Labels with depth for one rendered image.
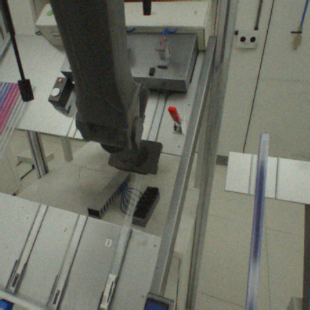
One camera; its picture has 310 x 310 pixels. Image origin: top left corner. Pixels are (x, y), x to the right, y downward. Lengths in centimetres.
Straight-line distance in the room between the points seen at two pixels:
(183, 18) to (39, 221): 59
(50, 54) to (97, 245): 60
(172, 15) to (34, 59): 46
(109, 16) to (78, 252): 48
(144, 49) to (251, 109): 170
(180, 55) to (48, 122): 39
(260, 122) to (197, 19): 172
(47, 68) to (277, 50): 171
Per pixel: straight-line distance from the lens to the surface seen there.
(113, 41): 23
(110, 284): 55
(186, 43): 64
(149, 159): 48
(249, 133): 233
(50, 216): 64
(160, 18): 69
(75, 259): 60
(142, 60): 64
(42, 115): 76
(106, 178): 112
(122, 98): 27
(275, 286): 161
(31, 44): 97
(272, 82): 221
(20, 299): 64
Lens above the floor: 124
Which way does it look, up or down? 29 degrees down
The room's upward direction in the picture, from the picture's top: straight up
